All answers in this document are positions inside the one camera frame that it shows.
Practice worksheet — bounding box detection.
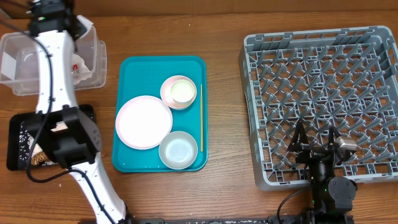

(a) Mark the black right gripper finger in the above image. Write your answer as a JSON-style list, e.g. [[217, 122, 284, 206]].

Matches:
[[287, 120, 308, 152], [328, 126, 341, 149]]

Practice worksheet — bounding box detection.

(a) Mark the white napkin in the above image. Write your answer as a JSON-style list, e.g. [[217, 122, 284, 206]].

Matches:
[[72, 54, 92, 85], [76, 15, 93, 39]]

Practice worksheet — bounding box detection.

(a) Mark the wooden chopstick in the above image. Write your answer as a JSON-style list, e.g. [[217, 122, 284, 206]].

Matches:
[[200, 84, 203, 152]]

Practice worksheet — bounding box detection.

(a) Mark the large pink plate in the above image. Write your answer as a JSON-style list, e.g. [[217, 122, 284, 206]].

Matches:
[[115, 95, 173, 150]]

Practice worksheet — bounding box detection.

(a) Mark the grey-white bowl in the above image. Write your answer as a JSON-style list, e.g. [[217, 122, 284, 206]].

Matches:
[[159, 131, 198, 170]]

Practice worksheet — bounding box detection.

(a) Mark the white rice pile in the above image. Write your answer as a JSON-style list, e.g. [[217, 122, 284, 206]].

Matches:
[[18, 122, 42, 169]]

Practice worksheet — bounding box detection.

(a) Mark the cream cup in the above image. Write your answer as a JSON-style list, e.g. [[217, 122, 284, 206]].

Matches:
[[170, 80, 196, 106]]

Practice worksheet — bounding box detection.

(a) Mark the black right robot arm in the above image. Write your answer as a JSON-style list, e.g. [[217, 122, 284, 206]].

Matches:
[[288, 121, 358, 223]]

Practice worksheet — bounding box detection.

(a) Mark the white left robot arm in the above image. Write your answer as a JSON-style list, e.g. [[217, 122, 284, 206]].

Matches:
[[25, 0, 133, 223]]

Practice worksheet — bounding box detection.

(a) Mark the grey dishwasher rack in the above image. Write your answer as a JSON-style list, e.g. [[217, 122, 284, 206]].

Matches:
[[239, 26, 397, 191]]

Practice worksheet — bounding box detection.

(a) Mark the clear plastic bin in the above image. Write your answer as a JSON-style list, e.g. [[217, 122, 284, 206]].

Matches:
[[1, 27, 107, 96]]

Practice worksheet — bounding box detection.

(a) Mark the teal serving tray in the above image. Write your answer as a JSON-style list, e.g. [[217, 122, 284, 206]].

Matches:
[[112, 55, 208, 173]]

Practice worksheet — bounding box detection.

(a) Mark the small pink plate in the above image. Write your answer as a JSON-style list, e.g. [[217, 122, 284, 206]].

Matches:
[[160, 75, 197, 110]]

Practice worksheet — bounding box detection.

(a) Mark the brown food scrap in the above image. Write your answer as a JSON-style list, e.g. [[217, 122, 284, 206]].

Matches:
[[30, 151, 50, 166]]

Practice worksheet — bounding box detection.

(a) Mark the black tray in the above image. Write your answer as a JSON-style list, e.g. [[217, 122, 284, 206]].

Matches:
[[6, 105, 96, 171]]

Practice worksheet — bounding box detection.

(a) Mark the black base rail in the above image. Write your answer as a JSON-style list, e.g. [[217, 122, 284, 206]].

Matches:
[[134, 215, 355, 224]]

